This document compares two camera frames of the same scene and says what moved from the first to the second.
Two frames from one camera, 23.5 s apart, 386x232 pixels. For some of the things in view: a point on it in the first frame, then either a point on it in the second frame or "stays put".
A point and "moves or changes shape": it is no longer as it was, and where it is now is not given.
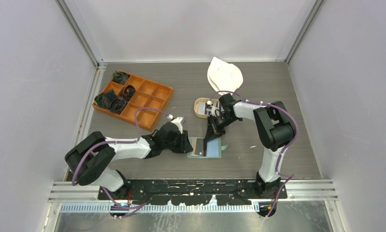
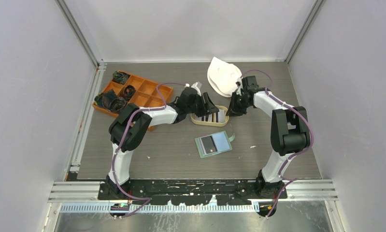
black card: [199, 150] to [208, 144]
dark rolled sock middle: [129, 91] stays put
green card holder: [214, 149] moves or changes shape
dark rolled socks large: [108, 100] stays put
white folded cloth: [222, 76] stays put
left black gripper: [185, 146] to [207, 108]
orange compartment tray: [148, 94] stays put
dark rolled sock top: [120, 77] stays put
